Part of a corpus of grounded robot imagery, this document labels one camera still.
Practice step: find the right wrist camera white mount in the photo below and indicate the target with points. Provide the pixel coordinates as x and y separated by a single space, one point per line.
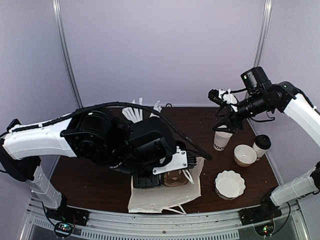
223 98

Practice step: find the left aluminium corner post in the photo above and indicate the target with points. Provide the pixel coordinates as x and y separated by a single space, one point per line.
65 51

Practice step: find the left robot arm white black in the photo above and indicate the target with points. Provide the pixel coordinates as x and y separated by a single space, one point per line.
134 148

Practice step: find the aluminium front rail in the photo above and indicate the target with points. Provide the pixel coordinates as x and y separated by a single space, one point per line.
219 225

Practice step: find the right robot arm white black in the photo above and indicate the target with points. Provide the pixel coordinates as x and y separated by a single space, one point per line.
265 96

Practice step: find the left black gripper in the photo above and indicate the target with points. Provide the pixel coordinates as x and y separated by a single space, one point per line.
141 183

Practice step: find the brown paper bag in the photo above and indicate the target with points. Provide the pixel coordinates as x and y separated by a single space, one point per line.
155 200

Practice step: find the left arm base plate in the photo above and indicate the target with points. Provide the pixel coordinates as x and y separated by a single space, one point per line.
72 215

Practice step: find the black plastic cup lid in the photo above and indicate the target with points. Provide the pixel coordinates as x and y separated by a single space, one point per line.
262 141

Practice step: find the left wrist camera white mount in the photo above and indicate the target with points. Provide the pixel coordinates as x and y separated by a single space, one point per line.
182 159

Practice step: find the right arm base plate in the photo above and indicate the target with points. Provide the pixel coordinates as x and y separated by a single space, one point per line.
257 214

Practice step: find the white scalloped dish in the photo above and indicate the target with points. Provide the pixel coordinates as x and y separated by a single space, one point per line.
229 185

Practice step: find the white paper coffee cup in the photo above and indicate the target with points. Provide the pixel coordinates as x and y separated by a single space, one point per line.
259 152

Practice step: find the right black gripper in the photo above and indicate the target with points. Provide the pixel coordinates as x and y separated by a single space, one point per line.
231 118

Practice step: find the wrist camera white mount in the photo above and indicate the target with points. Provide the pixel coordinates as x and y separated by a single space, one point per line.
223 98
182 159

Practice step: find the cardboard cup carrier tray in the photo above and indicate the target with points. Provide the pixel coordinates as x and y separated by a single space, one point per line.
175 179

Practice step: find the white round bowl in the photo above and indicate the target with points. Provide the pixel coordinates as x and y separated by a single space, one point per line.
244 155

